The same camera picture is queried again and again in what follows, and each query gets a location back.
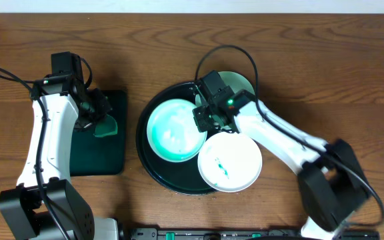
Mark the green sponge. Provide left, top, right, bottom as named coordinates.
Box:
left=93, top=115, right=118, bottom=138

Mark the green-stained plate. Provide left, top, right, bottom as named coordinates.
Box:
left=146, top=99, right=207, bottom=163

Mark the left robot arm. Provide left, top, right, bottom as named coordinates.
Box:
left=0, top=73, right=121, bottom=239

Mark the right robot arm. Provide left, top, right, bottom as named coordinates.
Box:
left=193, top=89, right=369, bottom=239

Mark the black rectangular sponge tray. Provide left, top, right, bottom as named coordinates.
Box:
left=70, top=90, right=127, bottom=177

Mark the round black serving tray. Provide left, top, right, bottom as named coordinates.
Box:
left=135, top=81, right=216, bottom=195

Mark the top right stained plate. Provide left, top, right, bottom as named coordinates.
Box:
left=194, top=71, right=256, bottom=131

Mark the front white stained plate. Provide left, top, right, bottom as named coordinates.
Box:
left=197, top=132, right=263, bottom=193

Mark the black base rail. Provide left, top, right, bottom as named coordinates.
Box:
left=128, top=227, right=381, bottom=240

